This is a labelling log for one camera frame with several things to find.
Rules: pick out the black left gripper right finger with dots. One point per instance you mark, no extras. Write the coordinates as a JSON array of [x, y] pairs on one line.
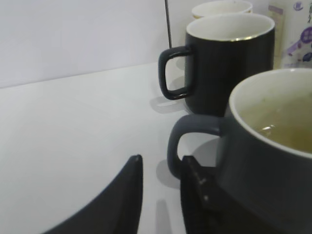
[[203, 202]]

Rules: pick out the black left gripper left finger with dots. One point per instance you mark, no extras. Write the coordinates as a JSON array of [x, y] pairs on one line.
[[116, 210]]

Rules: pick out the dark grey ceramic mug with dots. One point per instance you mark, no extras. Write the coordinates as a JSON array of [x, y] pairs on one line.
[[262, 159]]

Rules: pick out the yellow paper cup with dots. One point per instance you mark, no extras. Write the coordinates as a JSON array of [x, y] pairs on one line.
[[221, 7]]

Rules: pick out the black ceramic mug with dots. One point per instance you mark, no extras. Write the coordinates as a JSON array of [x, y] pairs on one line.
[[220, 51]]

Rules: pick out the white plastic milk bottle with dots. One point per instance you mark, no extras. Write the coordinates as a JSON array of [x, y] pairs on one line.
[[293, 33]]

